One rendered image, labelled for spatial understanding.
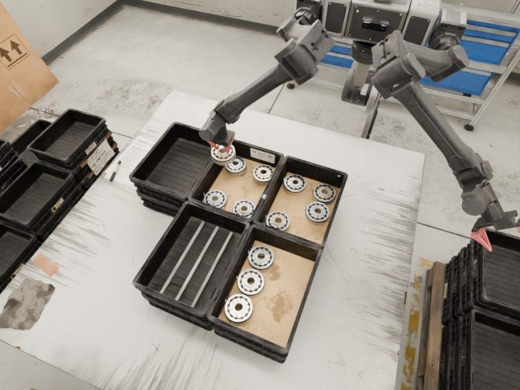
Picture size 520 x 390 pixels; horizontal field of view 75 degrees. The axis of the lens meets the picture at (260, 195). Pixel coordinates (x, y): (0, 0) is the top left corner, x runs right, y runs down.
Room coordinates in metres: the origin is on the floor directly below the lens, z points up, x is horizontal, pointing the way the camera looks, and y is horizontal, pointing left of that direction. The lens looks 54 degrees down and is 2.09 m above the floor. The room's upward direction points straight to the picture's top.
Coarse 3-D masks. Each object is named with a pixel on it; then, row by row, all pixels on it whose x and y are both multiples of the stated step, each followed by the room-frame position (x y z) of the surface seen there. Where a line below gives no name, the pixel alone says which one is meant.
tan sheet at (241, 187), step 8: (248, 160) 1.11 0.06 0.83; (224, 168) 1.06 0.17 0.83; (248, 168) 1.06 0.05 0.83; (272, 168) 1.06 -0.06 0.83; (224, 176) 1.01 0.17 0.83; (232, 176) 1.01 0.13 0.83; (240, 176) 1.01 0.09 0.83; (248, 176) 1.01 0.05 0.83; (216, 184) 0.96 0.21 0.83; (224, 184) 0.96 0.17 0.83; (232, 184) 0.96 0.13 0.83; (240, 184) 0.96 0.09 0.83; (248, 184) 0.96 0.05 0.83; (256, 184) 0.96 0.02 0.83; (224, 192) 0.92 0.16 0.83; (232, 192) 0.92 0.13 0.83; (240, 192) 0.92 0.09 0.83; (248, 192) 0.92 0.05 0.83; (256, 192) 0.92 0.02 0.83; (216, 200) 0.87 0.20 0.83; (232, 200) 0.87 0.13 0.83; (256, 200) 0.87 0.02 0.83; (224, 208) 0.83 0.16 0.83; (232, 208) 0.83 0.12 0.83
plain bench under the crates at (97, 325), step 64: (256, 128) 1.48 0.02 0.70; (320, 128) 1.47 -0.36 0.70; (128, 192) 1.02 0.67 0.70; (384, 192) 1.01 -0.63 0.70; (64, 256) 0.66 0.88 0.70; (128, 256) 0.66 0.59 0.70; (384, 256) 0.65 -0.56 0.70; (64, 320) 0.38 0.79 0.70; (128, 320) 0.38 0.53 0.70; (320, 320) 0.37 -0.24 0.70; (384, 320) 0.37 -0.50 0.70; (128, 384) 0.15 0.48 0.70; (192, 384) 0.15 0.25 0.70; (256, 384) 0.15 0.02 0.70; (320, 384) 0.15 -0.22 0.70; (384, 384) 0.15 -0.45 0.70
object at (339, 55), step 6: (336, 42) 2.68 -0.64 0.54; (336, 48) 2.69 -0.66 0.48; (342, 48) 2.67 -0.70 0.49; (348, 48) 2.65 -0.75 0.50; (330, 54) 2.69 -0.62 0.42; (336, 54) 2.67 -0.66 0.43; (342, 54) 2.65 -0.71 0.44; (348, 54) 2.65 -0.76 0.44; (324, 60) 2.72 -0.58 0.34; (330, 60) 2.69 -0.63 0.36; (336, 60) 2.68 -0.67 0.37; (342, 60) 2.66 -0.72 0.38; (348, 60) 2.64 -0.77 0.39; (342, 66) 2.66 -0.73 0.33; (348, 66) 2.64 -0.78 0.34
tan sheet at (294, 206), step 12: (312, 180) 0.98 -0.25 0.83; (312, 192) 0.92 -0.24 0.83; (336, 192) 0.92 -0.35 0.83; (276, 204) 0.85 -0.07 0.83; (288, 204) 0.85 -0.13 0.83; (300, 204) 0.85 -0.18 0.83; (288, 216) 0.79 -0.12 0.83; (300, 216) 0.79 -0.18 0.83; (300, 228) 0.72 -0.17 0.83; (312, 228) 0.72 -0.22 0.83; (324, 228) 0.72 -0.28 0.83; (312, 240) 0.67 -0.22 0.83
